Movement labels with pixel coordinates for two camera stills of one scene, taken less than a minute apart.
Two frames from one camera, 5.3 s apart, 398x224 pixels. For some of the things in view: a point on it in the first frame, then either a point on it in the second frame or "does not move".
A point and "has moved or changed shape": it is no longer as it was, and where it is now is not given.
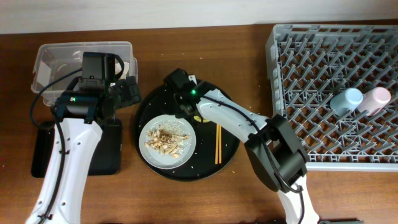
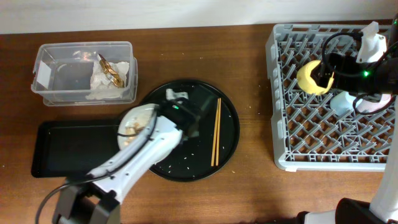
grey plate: (166, 141) has moved or changed shape
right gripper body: (180, 110) to (365, 84)
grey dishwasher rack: (336, 87) does not move
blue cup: (346, 102) does not move
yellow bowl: (197, 118) has moved or changed shape
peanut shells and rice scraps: (168, 137) has moved or changed shape
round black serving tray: (214, 148) does not move
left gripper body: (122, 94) to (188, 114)
